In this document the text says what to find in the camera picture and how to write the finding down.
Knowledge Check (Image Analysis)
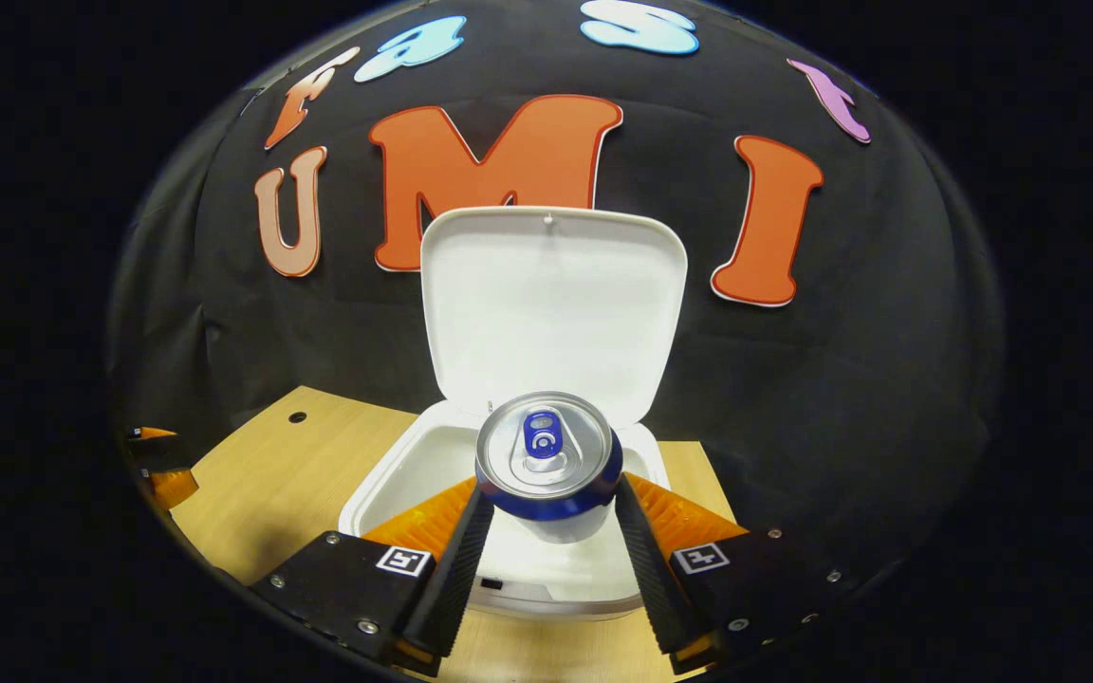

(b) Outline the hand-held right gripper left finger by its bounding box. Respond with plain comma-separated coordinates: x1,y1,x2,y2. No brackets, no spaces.
250,479,496,678

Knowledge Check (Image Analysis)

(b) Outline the blue pop can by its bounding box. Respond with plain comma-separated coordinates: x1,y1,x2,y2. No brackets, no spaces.
474,391,624,545

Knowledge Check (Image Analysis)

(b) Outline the white desktop garbage bin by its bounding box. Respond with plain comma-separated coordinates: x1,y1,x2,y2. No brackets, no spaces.
339,206,690,623

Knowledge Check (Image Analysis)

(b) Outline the wooden desktop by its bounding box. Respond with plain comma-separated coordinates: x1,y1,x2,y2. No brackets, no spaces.
170,384,739,683

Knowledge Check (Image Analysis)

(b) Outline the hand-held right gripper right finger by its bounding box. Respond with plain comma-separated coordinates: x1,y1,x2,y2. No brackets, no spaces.
612,471,853,676

